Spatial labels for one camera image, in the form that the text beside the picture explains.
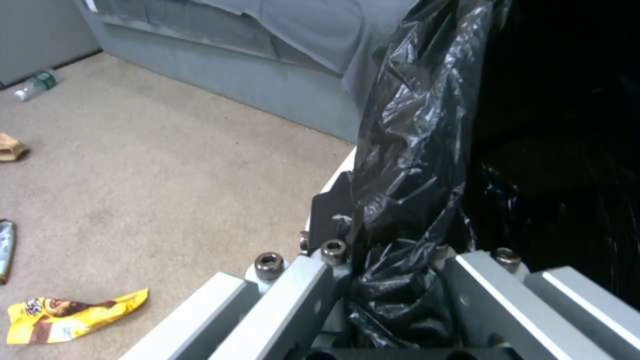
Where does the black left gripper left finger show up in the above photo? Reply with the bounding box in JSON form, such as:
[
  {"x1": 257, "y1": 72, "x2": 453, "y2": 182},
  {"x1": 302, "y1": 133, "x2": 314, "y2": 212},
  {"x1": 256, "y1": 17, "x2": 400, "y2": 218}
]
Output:
[{"x1": 122, "y1": 170, "x2": 357, "y2": 360}]

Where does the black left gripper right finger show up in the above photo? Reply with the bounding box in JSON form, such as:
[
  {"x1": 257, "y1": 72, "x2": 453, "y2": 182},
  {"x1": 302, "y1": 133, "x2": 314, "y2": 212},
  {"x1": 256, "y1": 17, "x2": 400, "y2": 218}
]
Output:
[{"x1": 433, "y1": 245, "x2": 640, "y2": 360}]

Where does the black plastic trash bag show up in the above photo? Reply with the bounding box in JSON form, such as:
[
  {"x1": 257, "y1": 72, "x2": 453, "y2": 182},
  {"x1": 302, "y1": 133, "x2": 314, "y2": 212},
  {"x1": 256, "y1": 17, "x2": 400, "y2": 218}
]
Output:
[{"x1": 343, "y1": 0, "x2": 640, "y2": 352}]

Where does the yellow snack bag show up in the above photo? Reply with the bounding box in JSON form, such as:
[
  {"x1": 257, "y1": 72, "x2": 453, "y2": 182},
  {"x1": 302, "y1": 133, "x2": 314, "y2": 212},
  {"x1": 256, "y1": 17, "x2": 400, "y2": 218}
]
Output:
[{"x1": 5, "y1": 287, "x2": 151, "y2": 345}]

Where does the grey bed sheet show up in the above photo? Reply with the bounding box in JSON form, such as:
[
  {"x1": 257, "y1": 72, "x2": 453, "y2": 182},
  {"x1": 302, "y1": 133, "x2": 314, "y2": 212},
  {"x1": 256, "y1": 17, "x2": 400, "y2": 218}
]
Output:
[{"x1": 197, "y1": 0, "x2": 422, "y2": 110}]

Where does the silver foil wrapper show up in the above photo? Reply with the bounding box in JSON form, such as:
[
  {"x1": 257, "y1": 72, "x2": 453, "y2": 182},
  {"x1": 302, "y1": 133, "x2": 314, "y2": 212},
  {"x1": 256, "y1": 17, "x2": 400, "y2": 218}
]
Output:
[{"x1": 0, "y1": 219, "x2": 19, "y2": 285}]

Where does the clear plastic water bottle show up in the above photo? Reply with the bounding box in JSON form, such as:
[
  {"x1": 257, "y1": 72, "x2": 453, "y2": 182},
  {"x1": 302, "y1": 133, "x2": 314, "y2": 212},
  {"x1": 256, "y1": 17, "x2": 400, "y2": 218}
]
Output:
[{"x1": 13, "y1": 69, "x2": 60, "y2": 102}]

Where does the grey cabinet panel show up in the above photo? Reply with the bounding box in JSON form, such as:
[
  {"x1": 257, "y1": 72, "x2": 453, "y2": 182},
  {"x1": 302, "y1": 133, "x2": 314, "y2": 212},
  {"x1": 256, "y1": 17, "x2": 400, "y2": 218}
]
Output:
[{"x1": 0, "y1": 0, "x2": 103, "y2": 88}]

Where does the grey bed frame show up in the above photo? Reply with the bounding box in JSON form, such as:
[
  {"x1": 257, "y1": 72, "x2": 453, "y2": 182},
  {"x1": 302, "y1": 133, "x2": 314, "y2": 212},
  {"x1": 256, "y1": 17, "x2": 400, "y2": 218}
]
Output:
[{"x1": 73, "y1": 0, "x2": 367, "y2": 144}]

